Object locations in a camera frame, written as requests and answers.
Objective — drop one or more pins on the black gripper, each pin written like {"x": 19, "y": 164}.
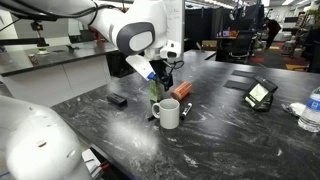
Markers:
{"x": 162, "y": 73}

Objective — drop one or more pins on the black marker with white label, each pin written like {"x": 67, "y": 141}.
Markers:
{"x": 186, "y": 110}

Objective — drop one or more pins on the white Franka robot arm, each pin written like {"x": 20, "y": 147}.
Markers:
{"x": 133, "y": 26}

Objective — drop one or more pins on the white ceramic mug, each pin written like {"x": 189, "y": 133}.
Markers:
{"x": 169, "y": 115}

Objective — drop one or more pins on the green snack bag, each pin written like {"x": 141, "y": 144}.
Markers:
{"x": 155, "y": 92}

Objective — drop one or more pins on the orange rectangular block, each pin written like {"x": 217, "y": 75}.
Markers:
{"x": 181, "y": 90}

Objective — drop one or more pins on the small black box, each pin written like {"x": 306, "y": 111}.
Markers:
{"x": 116, "y": 100}

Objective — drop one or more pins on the cardboard box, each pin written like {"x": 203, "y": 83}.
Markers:
{"x": 209, "y": 45}

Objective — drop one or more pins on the black flat mat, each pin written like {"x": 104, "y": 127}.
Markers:
{"x": 237, "y": 85}
{"x": 244, "y": 73}

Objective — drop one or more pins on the black office chair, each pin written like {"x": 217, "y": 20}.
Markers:
{"x": 242, "y": 45}

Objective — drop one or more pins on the black tilted display device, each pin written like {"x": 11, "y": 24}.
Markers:
{"x": 260, "y": 94}

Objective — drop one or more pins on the white cabinet with dark counter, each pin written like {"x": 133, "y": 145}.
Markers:
{"x": 60, "y": 71}

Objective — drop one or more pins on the person in dark clothes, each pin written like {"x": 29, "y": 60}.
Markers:
{"x": 272, "y": 30}

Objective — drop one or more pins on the crumpled clear plastic wrapper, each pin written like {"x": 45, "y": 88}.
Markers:
{"x": 294, "y": 109}

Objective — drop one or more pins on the small white dish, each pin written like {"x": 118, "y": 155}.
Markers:
{"x": 42, "y": 51}

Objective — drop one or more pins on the small brown can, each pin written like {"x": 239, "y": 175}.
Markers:
{"x": 32, "y": 59}

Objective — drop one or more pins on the clear water bottle blue label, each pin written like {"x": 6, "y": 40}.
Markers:
{"x": 310, "y": 113}

